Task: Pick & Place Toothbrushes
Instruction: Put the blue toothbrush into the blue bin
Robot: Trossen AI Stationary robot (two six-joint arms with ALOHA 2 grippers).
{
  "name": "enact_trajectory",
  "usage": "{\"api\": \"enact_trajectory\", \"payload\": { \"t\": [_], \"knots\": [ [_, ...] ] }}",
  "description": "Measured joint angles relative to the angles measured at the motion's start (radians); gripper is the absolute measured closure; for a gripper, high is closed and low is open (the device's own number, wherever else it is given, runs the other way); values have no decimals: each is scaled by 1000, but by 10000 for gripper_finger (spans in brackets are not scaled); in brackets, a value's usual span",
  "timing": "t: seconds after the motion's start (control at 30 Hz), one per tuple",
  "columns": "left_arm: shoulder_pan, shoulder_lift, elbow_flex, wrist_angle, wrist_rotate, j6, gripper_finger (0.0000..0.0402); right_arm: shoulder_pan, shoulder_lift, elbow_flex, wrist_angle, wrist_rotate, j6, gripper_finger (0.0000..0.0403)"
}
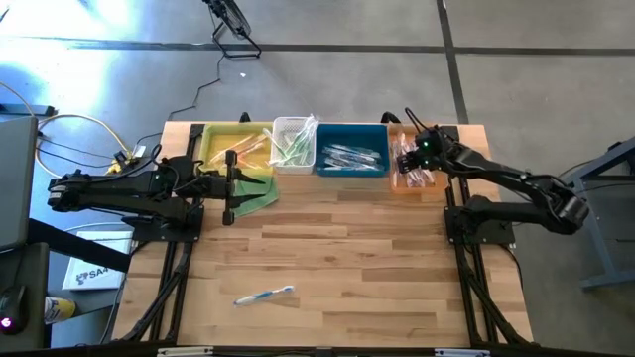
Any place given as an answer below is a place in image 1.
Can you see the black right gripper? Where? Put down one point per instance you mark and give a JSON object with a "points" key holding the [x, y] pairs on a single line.
{"points": [[431, 149]]}

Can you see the black flat bar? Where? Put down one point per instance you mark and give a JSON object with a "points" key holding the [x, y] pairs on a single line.
{"points": [[25, 110]]}

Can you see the black diagonal bar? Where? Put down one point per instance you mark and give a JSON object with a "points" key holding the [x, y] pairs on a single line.
{"points": [[74, 245]]}

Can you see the black aluminium table frame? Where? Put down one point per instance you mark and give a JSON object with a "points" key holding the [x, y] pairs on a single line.
{"points": [[466, 277], [173, 277]]}

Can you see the white tag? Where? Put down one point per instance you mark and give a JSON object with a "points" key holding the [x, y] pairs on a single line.
{"points": [[139, 150]]}

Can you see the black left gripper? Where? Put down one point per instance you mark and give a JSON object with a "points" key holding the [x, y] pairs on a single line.
{"points": [[228, 188]]}

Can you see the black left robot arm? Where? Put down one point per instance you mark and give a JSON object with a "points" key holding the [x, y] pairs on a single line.
{"points": [[124, 188]]}

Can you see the blue plastic tray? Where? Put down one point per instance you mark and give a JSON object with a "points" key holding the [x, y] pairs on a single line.
{"points": [[347, 134]]}

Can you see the grey metal table frame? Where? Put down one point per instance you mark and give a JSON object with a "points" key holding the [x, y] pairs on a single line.
{"points": [[602, 248]]}

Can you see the white perforated plastic basket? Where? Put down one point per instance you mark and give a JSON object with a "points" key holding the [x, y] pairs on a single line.
{"points": [[285, 124]]}

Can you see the white printed box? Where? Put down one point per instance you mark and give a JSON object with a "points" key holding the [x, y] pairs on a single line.
{"points": [[94, 277]]}

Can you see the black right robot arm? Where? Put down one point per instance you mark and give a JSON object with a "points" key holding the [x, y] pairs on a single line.
{"points": [[496, 173]]}

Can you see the yellow black plug connector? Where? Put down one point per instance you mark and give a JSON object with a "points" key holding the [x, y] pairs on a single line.
{"points": [[121, 163]]}

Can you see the green cloth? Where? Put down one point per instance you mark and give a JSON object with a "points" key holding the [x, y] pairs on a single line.
{"points": [[258, 208]]}

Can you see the yellow white can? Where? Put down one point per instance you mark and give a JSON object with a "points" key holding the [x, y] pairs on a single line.
{"points": [[59, 310]]}

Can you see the yellow plastic tray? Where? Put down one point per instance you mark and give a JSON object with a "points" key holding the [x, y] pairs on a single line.
{"points": [[218, 130]]}

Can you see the black floor fan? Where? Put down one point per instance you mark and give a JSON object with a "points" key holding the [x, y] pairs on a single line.
{"points": [[230, 15]]}

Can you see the orange plastic tray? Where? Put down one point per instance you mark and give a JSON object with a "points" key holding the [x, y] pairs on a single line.
{"points": [[441, 186]]}

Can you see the silver metal bracket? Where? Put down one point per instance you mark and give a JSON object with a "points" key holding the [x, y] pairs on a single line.
{"points": [[461, 353], [183, 351]]}

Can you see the black device green light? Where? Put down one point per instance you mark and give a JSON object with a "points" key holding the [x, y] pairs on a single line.
{"points": [[10, 312]]}

